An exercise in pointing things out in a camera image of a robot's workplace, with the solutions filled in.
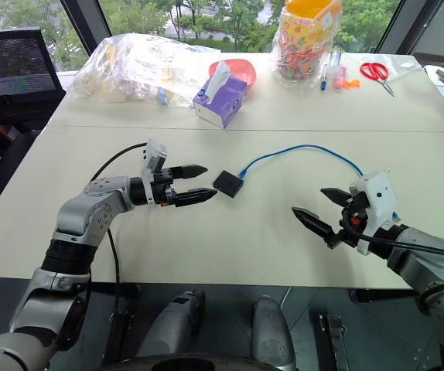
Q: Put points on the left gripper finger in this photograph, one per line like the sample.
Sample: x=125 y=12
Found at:
x=187 y=172
x=195 y=197

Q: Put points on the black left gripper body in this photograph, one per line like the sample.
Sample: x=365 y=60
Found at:
x=162 y=193

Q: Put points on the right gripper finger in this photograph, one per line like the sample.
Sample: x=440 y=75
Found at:
x=338 y=195
x=316 y=226

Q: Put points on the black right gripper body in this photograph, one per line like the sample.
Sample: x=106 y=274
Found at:
x=351 y=210

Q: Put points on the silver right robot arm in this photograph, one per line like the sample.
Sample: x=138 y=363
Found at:
x=427 y=259

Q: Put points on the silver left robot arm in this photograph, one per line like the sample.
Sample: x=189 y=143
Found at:
x=90 y=216

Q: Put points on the small black adapter box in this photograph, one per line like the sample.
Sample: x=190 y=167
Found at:
x=227 y=184

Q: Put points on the purple tissue box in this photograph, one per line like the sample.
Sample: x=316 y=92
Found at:
x=222 y=102

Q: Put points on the small orange plastic piece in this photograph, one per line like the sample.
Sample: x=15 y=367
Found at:
x=351 y=84

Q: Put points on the large clear plastic bag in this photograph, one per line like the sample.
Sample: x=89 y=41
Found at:
x=137 y=69

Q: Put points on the pink plastic bowl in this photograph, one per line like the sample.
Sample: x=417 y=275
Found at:
x=243 y=69

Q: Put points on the blue pen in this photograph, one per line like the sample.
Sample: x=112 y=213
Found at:
x=323 y=79

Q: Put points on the small pink block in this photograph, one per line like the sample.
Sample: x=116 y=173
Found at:
x=339 y=77

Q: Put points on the grey rounded robot leg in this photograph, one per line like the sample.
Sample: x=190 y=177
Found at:
x=270 y=336
x=173 y=324

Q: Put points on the clear plastic tube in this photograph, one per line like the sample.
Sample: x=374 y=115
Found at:
x=335 y=62

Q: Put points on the small clear plastic bag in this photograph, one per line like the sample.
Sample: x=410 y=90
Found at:
x=404 y=65

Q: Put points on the black mesh office chair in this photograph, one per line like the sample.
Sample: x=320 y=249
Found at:
x=9 y=73

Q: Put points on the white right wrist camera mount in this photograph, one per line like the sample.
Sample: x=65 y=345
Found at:
x=378 y=201

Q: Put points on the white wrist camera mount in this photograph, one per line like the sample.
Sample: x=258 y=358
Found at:
x=378 y=201
x=154 y=156

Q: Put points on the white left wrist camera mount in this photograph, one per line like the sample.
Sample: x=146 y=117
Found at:
x=154 y=156

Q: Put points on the dark window frame post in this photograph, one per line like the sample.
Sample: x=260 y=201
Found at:
x=84 y=23
x=419 y=27

